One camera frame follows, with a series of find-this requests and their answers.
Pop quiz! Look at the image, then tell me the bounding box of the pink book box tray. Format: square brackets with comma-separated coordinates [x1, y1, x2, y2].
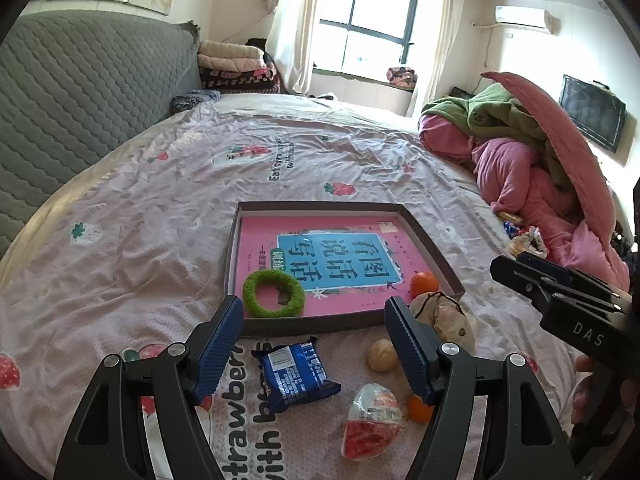
[222, 201, 466, 338]

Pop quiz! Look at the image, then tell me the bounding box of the white air conditioner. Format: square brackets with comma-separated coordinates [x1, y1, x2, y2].
[495, 5, 561, 36]

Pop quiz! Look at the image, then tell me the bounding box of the cream curtain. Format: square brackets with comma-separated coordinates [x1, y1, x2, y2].
[267, 0, 361, 96]
[412, 0, 468, 118]

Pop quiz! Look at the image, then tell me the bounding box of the black television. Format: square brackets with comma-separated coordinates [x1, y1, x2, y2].
[559, 74, 627, 153]

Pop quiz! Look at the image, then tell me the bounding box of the grey quilted headboard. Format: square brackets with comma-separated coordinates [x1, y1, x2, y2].
[0, 11, 202, 256]

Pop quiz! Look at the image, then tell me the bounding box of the green fuzzy ring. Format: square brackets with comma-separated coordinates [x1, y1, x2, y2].
[242, 269, 306, 318]

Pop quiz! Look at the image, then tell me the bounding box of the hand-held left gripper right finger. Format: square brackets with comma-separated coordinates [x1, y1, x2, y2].
[384, 295, 591, 480]

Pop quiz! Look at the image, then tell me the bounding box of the green blanket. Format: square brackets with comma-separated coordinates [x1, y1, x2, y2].
[420, 82, 576, 186]

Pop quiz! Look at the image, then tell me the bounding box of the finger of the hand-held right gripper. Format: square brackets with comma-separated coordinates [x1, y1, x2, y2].
[515, 251, 632, 295]
[489, 255, 556, 313]

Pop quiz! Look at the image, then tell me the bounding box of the small beige ball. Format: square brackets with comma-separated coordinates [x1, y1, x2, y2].
[366, 338, 399, 372]

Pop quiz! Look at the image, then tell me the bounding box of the pink quilt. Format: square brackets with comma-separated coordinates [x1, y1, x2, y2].
[417, 110, 631, 291]

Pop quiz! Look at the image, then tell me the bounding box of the blue snack packet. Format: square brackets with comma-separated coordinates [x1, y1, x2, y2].
[251, 340, 342, 413]

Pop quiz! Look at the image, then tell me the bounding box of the small tangerine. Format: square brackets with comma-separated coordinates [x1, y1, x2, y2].
[410, 271, 440, 297]
[406, 394, 435, 423]

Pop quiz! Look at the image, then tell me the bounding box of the patterned folded blanket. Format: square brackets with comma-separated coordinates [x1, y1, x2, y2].
[386, 66, 418, 90]

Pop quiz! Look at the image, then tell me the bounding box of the dark framed window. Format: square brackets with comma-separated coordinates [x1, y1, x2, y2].
[312, 0, 426, 81]

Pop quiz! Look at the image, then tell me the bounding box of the white air conditioner pipe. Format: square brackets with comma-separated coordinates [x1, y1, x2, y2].
[471, 21, 502, 68]

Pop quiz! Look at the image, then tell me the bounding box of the pink folded blanket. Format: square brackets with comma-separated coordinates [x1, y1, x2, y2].
[197, 56, 266, 74]

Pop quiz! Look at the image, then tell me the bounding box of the cream folded blanket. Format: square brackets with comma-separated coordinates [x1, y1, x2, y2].
[199, 40, 263, 60]

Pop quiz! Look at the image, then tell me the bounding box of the clear packet of red sweets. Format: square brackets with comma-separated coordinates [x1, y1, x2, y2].
[341, 382, 402, 460]

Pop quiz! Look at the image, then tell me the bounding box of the dark checked folded blanket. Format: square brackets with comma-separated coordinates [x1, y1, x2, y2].
[200, 66, 283, 95]

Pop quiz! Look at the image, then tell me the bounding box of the pink quilted cover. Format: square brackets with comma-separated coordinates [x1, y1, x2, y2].
[481, 71, 617, 246]

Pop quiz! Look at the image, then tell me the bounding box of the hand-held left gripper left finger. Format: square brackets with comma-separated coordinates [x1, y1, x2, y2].
[52, 294, 246, 480]

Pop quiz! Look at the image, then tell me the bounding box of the silver snack wrapper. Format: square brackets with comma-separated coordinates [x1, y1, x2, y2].
[520, 227, 548, 260]

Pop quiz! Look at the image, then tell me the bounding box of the dark blue knit cloth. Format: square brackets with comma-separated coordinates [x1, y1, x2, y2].
[169, 89, 221, 116]

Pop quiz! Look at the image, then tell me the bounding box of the person's right hand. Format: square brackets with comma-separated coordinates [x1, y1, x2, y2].
[572, 354, 598, 386]

